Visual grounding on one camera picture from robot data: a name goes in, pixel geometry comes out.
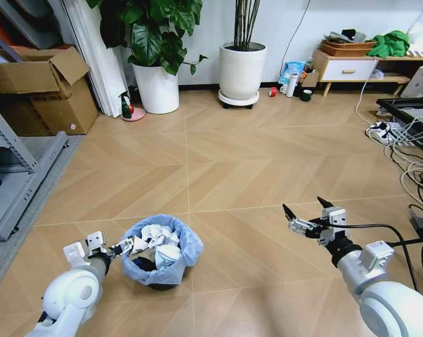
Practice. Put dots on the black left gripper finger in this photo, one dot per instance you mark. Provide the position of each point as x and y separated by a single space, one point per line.
126 243

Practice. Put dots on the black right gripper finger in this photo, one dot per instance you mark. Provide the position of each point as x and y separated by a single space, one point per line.
297 224
324 203

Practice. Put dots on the trash bin with blue bag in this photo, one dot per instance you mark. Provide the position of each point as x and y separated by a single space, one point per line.
183 252

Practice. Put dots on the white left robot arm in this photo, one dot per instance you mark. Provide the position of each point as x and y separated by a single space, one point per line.
71 293

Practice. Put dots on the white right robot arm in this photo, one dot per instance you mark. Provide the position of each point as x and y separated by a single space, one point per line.
383 295

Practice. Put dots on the crumpled white paper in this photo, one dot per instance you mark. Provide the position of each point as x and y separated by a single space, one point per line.
156 234

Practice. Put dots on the crumpled white tissue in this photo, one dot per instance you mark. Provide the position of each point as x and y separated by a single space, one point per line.
167 255

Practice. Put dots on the black power adapter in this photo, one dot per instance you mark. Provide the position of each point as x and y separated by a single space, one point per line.
421 226

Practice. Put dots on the white power strip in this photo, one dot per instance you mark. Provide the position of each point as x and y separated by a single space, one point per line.
383 131

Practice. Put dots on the dark green tape roll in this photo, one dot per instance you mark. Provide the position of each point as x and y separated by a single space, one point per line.
306 95

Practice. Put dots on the white cup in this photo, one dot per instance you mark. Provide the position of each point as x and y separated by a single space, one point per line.
284 89

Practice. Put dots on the white thermos bottle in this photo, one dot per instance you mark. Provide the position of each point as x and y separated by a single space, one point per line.
292 85

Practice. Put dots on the red tape roll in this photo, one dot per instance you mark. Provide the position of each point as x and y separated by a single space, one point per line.
272 92

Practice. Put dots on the grey metal shelf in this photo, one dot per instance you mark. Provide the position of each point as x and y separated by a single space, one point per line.
11 175

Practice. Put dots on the black framed glass table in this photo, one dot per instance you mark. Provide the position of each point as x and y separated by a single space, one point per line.
413 116

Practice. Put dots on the small open cardboard box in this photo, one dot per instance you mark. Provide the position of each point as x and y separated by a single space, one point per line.
310 79

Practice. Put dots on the pink saucer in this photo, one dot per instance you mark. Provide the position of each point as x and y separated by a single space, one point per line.
137 114

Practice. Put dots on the white wheeled plant stand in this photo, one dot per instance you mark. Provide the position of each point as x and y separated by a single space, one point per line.
237 102

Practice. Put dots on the wooden side table white drawer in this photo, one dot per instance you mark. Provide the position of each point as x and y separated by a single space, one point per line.
348 70

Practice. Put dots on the blue plastic packet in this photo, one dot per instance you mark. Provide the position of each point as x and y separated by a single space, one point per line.
293 70

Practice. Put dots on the green spray bottle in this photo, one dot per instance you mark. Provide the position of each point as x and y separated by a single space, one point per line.
125 105

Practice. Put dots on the wide white plant pot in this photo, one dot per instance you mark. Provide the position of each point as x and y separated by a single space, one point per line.
242 72

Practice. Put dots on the white box appliance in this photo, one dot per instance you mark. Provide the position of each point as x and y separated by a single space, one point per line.
420 80

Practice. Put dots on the brown wicker basket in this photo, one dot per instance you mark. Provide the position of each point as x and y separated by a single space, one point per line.
346 49

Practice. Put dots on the tall white plant pot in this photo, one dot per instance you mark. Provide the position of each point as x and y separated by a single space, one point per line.
157 89

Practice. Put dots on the grey folded items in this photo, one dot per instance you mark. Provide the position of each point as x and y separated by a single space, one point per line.
345 36

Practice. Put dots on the brown cardboard box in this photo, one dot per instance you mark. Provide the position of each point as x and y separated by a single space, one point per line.
43 94

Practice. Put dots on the green cloth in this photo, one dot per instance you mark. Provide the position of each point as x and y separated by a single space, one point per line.
390 45

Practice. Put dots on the white folded boards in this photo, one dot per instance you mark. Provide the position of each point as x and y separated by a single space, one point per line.
95 59

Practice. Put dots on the thin dark plant stalks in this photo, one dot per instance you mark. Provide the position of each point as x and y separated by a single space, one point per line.
246 24

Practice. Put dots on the large-leaf green plant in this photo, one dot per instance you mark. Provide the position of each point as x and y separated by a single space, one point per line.
151 31

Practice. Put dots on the dark grey board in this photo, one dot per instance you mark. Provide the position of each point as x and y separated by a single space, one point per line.
25 21

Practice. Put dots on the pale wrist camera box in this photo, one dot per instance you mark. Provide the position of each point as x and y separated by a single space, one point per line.
335 216
95 241

